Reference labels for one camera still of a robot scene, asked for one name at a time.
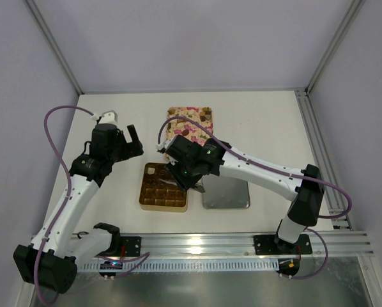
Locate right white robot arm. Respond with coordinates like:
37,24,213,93
157,135,325,253

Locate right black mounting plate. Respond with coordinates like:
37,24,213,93
253,233,313,256

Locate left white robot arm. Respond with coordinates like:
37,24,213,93
13,123,144,294

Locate gold chocolate box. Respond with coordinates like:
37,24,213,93
139,162,188,213

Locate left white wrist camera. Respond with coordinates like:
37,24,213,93
91,110,118,126

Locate perforated cable duct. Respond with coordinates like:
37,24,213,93
78,258,279,274

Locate floral tray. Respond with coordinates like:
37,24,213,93
164,106,216,162

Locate metal tongs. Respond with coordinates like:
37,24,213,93
159,178,206,193

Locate black mounting plate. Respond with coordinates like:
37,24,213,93
121,236,142,258
253,233,313,256

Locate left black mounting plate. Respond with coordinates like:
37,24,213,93
121,236,142,258

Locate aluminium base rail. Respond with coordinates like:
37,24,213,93
31,229,376,256

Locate silver tin lid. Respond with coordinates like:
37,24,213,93
201,174,250,210

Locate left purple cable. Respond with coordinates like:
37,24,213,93
33,105,151,307

